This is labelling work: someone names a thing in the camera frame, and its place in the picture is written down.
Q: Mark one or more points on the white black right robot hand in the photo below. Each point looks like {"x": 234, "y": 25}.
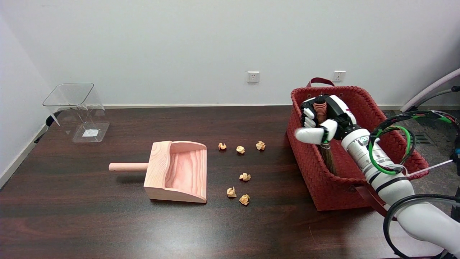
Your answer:
{"x": 337, "y": 108}

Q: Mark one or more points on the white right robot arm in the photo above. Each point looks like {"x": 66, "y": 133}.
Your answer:
{"x": 424, "y": 216}

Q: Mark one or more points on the red woven basket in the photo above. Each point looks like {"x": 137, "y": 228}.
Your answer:
{"x": 309, "y": 169}

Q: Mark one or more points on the crumpled paper ball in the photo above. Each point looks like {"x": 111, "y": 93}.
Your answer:
{"x": 244, "y": 199}
{"x": 245, "y": 176}
{"x": 231, "y": 192}
{"x": 222, "y": 146}
{"x": 260, "y": 145}
{"x": 240, "y": 149}

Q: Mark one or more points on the floor vent grille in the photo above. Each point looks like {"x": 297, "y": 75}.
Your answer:
{"x": 418, "y": 138}

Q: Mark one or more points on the pale pink pipe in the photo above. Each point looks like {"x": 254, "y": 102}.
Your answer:
{"x": 431, "y": 90}

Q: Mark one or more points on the wooden dustpan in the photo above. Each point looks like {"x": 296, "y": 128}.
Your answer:
{"x": 179, "y": 172}

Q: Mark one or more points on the clear plastic bin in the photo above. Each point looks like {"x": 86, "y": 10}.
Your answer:
{"x": 77, "y": 108}

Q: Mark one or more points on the white wall socket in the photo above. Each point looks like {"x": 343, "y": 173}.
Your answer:
{"x": 253, "y": 77}
{"x": 338, "y": 76}

